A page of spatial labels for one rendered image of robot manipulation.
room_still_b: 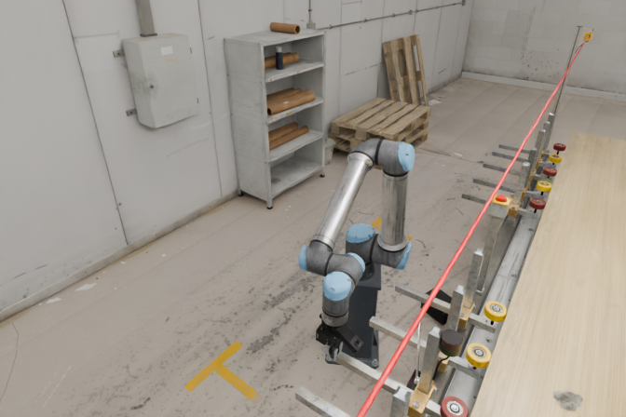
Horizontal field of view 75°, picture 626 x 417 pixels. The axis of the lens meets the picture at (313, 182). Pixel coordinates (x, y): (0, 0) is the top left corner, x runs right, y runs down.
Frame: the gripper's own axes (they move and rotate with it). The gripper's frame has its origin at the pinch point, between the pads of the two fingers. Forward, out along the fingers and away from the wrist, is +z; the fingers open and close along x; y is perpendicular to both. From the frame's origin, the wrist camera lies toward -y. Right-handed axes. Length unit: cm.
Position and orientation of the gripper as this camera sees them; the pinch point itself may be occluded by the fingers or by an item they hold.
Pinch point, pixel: (336, 358)
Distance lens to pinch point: 163.0
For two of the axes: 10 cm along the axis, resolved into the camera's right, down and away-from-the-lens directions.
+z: -0.2, 8.7, 4.9
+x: -5.7, 3.9, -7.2
